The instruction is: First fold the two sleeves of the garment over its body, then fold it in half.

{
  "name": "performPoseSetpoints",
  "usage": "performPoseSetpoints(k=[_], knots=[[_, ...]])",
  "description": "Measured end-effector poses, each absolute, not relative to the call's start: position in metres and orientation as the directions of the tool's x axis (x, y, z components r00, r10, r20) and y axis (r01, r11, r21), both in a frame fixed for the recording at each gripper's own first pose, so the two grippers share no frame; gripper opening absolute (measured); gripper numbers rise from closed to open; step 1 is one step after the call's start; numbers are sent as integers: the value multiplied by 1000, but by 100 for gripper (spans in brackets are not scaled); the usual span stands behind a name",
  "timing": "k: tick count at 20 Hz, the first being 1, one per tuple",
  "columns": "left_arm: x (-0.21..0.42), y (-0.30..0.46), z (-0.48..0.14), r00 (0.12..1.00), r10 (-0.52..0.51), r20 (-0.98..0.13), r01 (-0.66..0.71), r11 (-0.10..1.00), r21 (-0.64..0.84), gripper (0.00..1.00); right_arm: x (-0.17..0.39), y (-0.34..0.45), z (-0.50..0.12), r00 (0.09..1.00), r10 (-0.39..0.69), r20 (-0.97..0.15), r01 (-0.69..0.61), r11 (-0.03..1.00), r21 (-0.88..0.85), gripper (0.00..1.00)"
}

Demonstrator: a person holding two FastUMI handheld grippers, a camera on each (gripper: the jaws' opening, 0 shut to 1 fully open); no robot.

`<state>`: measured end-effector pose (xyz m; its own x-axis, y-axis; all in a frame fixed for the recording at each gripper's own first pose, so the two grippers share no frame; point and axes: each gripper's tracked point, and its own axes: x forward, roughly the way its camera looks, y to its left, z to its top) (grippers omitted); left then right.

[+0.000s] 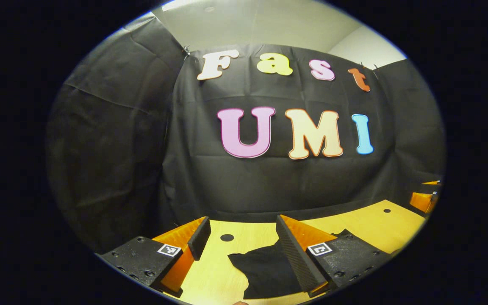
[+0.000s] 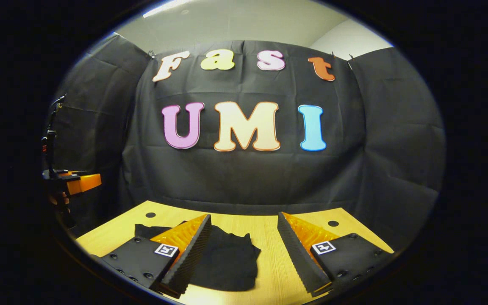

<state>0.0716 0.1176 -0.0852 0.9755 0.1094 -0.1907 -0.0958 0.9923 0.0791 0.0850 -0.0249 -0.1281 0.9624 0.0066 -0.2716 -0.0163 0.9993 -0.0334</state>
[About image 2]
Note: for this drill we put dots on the black backdrop cloth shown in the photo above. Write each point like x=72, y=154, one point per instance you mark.
x=244, y=178

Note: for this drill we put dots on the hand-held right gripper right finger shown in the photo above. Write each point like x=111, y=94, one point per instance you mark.
x=297, y=254

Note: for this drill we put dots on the black button jacket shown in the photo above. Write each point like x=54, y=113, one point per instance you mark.
x=227, y=258

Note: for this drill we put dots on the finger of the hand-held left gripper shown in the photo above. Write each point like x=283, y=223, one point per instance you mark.
x=87, y=182

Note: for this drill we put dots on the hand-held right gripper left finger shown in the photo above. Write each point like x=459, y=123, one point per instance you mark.
x=195, y=254

